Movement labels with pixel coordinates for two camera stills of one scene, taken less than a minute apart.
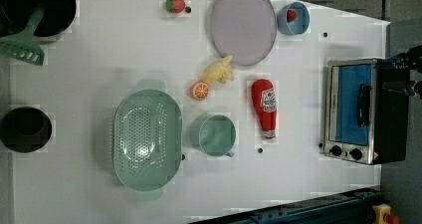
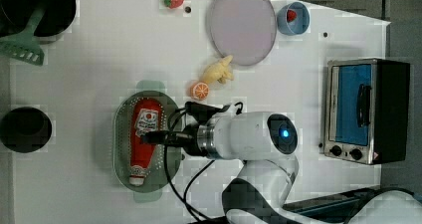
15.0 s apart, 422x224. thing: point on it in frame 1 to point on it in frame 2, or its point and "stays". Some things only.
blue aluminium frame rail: x=348 y=207 stays
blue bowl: x=301 y=22 stays
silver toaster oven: x=366 y=105 stays
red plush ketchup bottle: x=265 y=99 to x=146 y=114
